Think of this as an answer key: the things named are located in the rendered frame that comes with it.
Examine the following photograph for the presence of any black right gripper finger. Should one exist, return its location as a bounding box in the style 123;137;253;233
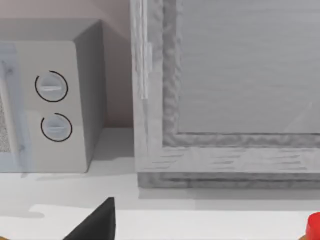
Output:
62;196;117;240

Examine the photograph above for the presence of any pale microwave knob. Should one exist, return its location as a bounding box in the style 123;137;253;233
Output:
40;112;73;143
34;70;69;103

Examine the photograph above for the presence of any grey cabinet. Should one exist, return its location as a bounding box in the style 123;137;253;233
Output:
129;0;320;189

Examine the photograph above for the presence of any pale microwave oven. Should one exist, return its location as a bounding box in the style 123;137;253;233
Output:
0;18;108;174

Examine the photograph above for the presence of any red bottle cap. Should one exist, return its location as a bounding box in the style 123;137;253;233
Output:
306;211;320;239

